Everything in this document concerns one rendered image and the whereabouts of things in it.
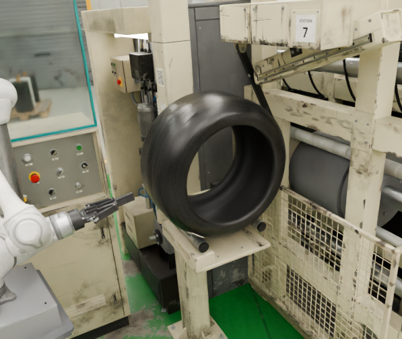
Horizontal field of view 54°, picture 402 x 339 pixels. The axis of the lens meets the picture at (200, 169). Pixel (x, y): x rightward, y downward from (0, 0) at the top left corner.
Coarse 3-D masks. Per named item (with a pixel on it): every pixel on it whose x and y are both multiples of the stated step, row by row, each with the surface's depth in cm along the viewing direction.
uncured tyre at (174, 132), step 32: (192, 96) 151; (224, 96) 146; (160, 128) 146; (192, 128) 136; (256, 128) 174; (160, 160) 139; (192, 160) 137; (256, 160) 181; (160, 192) 142; (224, 192) 184; (256, 192) 175; (192, 224) 147; (224, 224) 154
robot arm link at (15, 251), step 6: (48, 222) 131; (54, 234) 131; (6, 240) 127; (54, 240) 132; (6, 246) 127; (12, 246) 126; (48, 246) 131; (12, 252) 127; (18, 252) 127; (24, 252) 128; (30, 252) 128
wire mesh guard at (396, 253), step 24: (288, 192) 174; (264, 216) 199; (336, 216) 152; (264, 264) 210; (264, 288) 217; (312, 288) 177; (360, 288) 149; (288, 312) 199; (336, 312) 165; (384, 312) 140; (312, 336) 184; (336, 336) 169; (384, 336) 143
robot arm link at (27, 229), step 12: (0, 180) 121; (0, 192) 118; (12, 192) 119; (0, 204) 117; (12, 204) 117; (24, 204) 119; (12, 216) 114; (24, 216) 113; (36, 216) 115; (12, 228) 111; (24, 228) 110; (36, 228) 112; (48, 228) 118; (12, 240) 112; (24, 240) 110; (36, 240) 112; (48, 240) 121
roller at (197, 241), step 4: (184, 232) 166; (188, 236) 162; (192, 236) 160; (196, 236) 159; (192, 240) 159; (196, 240) 157; (200, 240) 156; (204, 240) 156; (196, 244) 156; (200, 244) 154; (204, 244) 154; (208, 244) 156; (200, 248) 154; (204, 248) 155; (208, 248) 156
